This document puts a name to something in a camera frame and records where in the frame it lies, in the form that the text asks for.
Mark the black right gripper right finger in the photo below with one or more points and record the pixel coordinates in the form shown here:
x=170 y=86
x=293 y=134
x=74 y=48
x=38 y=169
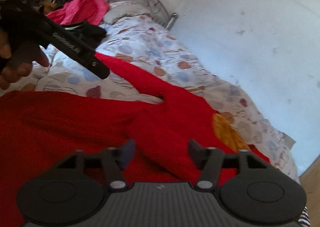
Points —
x=211 y=160

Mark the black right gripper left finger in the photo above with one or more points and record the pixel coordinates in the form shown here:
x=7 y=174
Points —
x=112 y=161

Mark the red knitted sweater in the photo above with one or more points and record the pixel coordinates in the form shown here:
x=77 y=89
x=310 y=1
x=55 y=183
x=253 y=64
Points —
x=38 y=129

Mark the person's left hand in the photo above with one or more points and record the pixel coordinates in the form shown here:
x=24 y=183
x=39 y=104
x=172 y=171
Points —
x=21 y=60

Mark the pink garment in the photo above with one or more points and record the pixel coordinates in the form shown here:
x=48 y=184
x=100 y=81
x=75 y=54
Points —
x=76 y=11

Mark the black garment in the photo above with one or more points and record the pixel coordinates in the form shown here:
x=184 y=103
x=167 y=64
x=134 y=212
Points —
x=91 y=35

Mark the grey white pillow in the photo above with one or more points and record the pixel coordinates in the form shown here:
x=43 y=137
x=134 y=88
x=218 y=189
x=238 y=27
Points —
x=122 y=9

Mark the striped bed sheet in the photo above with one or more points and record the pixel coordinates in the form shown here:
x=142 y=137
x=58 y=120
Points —
x=304 y=220

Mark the patterned white duvet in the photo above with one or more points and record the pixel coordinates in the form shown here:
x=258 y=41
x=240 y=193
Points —
x=139 y=40

